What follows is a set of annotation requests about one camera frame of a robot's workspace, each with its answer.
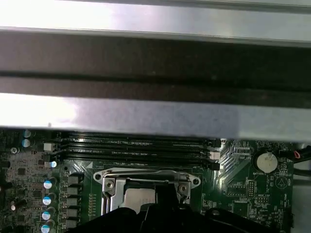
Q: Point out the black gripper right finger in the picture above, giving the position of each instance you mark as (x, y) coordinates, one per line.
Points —
(184, 223)

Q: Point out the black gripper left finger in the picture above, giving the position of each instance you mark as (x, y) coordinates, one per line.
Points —
(126, 223)

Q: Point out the silver square CPU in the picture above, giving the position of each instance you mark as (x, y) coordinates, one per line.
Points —
(138, 196)

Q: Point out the metal socket cover frame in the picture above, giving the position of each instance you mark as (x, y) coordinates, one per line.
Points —
(118, 194)

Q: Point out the CPU socket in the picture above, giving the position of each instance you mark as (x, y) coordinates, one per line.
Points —
(112, 188)

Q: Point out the black RAM slot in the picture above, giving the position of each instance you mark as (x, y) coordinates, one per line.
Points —
(145, 136)
(145, 153)
(145, 160)
(145, 144)

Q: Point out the grey square inductor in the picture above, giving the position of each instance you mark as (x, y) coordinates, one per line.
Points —
(73, 213)
(74, 202)
(74, 180)
(73, 224)
(74, 191)

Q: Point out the green motherboard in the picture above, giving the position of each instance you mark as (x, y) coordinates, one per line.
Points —
(243, 170)

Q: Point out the blue-topped silver capacitor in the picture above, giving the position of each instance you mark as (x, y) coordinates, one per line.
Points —
(26, 134)
(47, 200)
(48, 183)
(45, 228)
(53, 164)
(46, 214)
(26, 143)

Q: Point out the silver coin battery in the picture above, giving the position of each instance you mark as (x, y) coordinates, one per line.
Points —
(264, 161)

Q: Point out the black open PC case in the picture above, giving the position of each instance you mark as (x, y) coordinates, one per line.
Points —
(145, 114)

